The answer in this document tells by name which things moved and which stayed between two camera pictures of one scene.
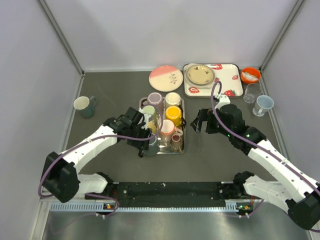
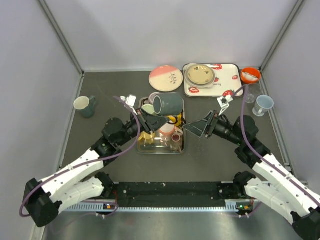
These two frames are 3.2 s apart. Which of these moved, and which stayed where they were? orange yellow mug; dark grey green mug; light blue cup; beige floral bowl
Moved: dark grey green mug
Stayed: orange yellow mug; light blue cup; beige floral bowl
